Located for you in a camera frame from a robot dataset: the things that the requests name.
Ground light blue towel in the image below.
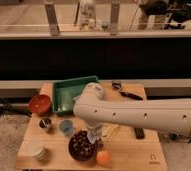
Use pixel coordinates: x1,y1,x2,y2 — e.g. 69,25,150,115
87,132,97,144

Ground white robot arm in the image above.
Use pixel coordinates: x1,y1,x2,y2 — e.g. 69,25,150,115
73,83,191,137

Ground blue plastic cup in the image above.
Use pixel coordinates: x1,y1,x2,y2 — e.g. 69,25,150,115
59,120,73,136

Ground small metal cup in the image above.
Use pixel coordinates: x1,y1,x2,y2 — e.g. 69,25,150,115
39,117,52,132

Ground green plastic tray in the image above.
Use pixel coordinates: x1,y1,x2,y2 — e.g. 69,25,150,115
52,76,99,116

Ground yellow wooden spatula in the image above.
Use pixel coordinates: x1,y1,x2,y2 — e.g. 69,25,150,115
102,125,120,139

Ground red bowl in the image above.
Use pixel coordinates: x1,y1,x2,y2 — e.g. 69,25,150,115
28,94,52,116

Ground dark brown bowl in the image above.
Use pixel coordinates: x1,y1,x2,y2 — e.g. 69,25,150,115
68,130,98,161

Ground black remote control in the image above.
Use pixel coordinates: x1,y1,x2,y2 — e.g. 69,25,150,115
134,128,145,139

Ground orange apple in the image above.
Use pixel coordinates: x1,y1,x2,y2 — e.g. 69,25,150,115
96,150,110,166

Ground white stacked bowls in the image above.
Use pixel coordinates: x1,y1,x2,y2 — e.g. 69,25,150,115
24,139,45,160

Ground black handled can opener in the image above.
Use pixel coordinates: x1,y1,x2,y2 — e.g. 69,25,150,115
111,81,142,100

